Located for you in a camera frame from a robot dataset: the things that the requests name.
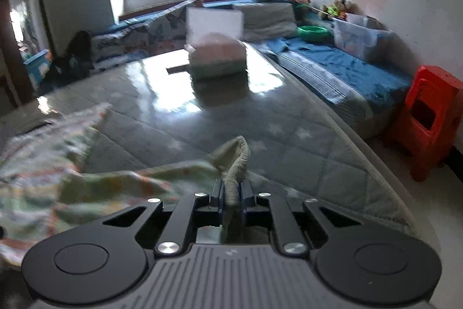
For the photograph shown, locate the dark bag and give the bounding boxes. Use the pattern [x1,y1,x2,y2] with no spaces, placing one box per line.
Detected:
[47,30,95,82]

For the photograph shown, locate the wooden door frame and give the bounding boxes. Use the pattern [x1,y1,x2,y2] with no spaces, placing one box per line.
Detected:
[0,0,56,110]

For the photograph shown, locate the blue cardboard box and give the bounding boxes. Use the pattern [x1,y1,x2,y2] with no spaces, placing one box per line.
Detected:
[23,49,53,89]

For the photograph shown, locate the folded grey quilt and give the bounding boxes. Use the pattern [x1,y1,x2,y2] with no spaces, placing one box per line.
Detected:
[231,2,298,41]

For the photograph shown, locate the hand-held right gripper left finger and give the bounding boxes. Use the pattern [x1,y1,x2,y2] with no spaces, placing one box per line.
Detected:
[102,179,225,256]

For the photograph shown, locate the green plastic basin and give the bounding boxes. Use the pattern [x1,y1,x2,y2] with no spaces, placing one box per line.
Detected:
[297,25,331,43]

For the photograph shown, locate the red plastic stool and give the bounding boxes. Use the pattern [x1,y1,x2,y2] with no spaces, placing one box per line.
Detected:
[383,65,463,182]

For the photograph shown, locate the patterned green garment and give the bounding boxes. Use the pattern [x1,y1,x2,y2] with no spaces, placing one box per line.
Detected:
[0,102,251,268]

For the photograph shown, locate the clear plastic storage box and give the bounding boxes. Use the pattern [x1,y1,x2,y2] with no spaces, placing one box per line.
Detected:
[332,14,393,63]

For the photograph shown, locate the grey quilted mattress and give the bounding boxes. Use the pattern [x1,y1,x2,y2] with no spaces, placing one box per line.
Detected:
[0,41,416,241]

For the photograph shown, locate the white paper sheet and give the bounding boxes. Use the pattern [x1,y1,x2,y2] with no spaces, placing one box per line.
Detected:
[186,7,244,43]

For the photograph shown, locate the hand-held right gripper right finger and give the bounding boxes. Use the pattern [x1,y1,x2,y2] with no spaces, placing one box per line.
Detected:
[240,179,361,255]

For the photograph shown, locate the blue sheeted bed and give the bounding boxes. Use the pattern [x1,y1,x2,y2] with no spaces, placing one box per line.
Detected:
[249,10,413,139]

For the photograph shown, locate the butterfly print quilt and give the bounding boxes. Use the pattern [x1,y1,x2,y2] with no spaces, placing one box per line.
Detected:
[90,0,203,71]

